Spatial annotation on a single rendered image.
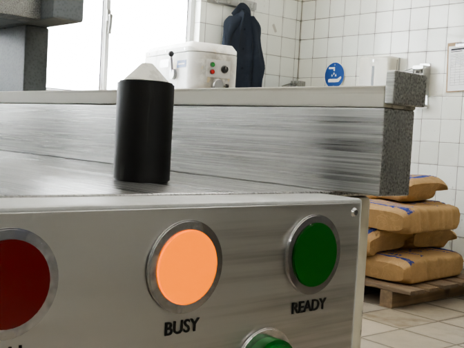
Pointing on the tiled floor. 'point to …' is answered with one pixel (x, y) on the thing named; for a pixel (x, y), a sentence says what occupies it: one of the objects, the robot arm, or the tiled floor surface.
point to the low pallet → (416, 291)
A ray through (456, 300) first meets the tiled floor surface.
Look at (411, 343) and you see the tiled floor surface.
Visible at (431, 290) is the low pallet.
